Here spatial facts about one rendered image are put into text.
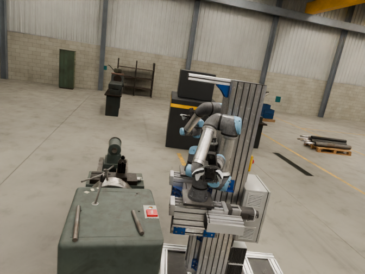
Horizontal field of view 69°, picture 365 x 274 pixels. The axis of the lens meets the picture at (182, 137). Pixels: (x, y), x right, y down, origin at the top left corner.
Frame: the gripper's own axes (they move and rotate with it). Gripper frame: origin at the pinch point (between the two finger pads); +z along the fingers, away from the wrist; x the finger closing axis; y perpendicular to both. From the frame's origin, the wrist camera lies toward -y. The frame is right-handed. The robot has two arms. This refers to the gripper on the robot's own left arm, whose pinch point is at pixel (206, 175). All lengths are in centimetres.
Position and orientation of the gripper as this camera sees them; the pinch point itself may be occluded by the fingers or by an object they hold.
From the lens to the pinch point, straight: 133.0
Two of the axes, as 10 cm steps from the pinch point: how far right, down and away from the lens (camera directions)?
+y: -0.2, 9.7, 2.2
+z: -3.1, 2.1, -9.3
